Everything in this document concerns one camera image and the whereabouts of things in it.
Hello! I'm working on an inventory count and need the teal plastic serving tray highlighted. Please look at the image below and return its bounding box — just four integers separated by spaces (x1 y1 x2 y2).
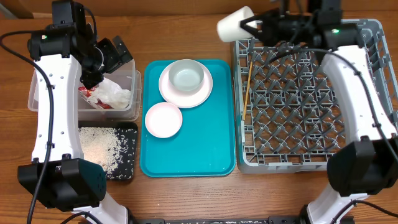
140 59 236 177

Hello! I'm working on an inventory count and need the black plastic tray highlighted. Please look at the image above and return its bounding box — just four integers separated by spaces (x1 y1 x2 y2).
77 120 139 182

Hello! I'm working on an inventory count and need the grey plastic dishwasher rack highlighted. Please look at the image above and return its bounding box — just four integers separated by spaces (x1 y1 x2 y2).
233 19 397 174

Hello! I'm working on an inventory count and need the wooden chopstick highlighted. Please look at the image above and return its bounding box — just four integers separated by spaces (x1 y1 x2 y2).
243 62 252 121

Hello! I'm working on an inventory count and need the pale green cup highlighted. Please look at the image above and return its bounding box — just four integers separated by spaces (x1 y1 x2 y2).
216 6 254 43

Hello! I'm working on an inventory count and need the large white plate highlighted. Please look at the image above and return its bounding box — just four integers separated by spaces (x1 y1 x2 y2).
159 59 213 108

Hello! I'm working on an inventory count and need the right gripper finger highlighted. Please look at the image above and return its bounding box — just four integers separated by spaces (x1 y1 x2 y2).
241 8 280 25
240 21 266 42

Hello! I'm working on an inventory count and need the grey shallow bowl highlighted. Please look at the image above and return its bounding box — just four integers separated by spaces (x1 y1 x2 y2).
169 59 205 92

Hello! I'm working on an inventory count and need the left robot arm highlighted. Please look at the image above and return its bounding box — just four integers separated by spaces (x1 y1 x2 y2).
17 1 135 223

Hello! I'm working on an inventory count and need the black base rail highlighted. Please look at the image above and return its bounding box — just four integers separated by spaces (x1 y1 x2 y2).
136 216 300 224

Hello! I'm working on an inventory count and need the spilled rice pile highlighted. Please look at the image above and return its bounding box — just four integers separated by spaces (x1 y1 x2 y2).
78 126 137 180

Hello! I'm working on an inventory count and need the red snack wrapper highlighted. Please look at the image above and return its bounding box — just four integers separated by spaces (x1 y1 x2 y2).
78 86 112 110

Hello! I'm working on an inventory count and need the white napkin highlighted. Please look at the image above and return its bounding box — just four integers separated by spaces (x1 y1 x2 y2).
86 78 131 110

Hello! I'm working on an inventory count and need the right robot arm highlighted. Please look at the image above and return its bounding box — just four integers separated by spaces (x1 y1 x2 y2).
238 0 397 223

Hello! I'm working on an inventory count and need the small white dish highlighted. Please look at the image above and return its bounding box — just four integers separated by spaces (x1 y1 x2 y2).
145 102 183 138

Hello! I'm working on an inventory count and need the clear plastic bin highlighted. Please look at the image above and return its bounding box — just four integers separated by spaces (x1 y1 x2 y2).
36 54 141 122

